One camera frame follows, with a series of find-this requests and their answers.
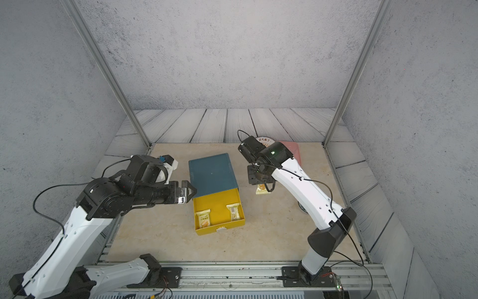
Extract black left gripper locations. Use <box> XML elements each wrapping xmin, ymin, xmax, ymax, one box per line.
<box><xmin>134</xmin><ymin>178</ymin><xmax>200</xmax><ymax>207</ymax></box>

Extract yellow cookie packet two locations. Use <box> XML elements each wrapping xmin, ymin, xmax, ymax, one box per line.
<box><xmin>255</xmin><ymin>184</ymin><xmax>270</xmax><ymax>195</ymax></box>

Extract yellow drawer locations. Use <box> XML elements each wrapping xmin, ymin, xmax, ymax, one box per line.
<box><xmin>193</xmin><ymin>188</ymin><xmax>245</xmax><ymax>235</ymax></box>

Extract yellow cookie packet one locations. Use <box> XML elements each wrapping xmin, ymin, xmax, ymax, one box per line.
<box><xmin>195</xmin><ymin>209</ymin><xmax>211</xmax><ymax>229</ymax></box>

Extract yellow cookie packet three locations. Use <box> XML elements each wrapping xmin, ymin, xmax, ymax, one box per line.
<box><xmin>226</xmin><ymin>203</ymin><xmax>241</xmax><ymax>221</ymax></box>

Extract teal drawer cabinet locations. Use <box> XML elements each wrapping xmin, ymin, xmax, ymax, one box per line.
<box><xmin>189</xmin><ymin>153</ymin><xmax>239</xmax><ymax>198</ymax></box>

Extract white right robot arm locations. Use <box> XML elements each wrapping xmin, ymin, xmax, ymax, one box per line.
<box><xmin>239</xmin><ymin>136</ymin><xmax>357</xmax><ymax>285</ymax></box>

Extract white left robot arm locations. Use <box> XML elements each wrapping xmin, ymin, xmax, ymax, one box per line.
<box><xmin>9</xmin><ymin>155</ymin><xmax>197</xmax><ymax>299</ymax></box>

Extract white orange patterned plate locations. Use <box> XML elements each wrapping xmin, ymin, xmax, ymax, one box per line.
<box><xmin>256</xmin><ymin>137</ymin><xmax>276</xmax><ymax>147</ymax></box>

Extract pink plastic tray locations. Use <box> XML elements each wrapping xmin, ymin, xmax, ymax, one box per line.
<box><xmin>281</xmin><ymin>142</ymin><xmax>302</xmax><ymax>166</ymax></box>

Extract blue white ceramic bowl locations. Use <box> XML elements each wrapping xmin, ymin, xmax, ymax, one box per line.
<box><xmin>298</xmin><ymin>202</ymin><xmax>308</xmax><ymax>214</ymax></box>

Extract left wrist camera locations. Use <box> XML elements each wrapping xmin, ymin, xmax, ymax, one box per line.
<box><xmin>156</xmin><ymin>155</ymin><xmax>179</xmax><ymax>184</ymax></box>

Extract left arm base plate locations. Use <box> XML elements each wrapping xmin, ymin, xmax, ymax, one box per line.
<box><xmin>126</xmin><ymin>267</ymin><xmax>182</xmax><ymax>290</ymax></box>

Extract aluminium mounting rail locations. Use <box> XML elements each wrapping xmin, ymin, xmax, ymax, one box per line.
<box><xmin>66</xmin><ymin>261</ymin><xmax>397</xmax><ymax>299</ymax></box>

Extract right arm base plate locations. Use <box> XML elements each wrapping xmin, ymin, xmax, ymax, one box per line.
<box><xmin>276</xmin><ymin>266</ymin><xmax>337</xmax><ymax>288</ymax></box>

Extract right metal frame post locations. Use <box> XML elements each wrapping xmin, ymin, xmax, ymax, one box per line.
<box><xmin>322</xmin><ymin>0</ymin><xmax>393</xmax><ymax>148</ymax></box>

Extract metal frame post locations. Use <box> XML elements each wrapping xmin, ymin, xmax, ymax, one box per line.
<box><xmin>61</xmin><ymin>0</ymin><xmax>152</xmax><ymax>149</ymax></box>
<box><xmin>322</xmin><ymin>0</ymin><xmax>393</xmax><ymax>148</ymax></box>

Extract left metal frame post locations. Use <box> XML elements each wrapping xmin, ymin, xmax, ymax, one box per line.
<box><xmin>61</xmin><ymin>0</ymin><xmax>152</xmax><ymax>149</ymax></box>

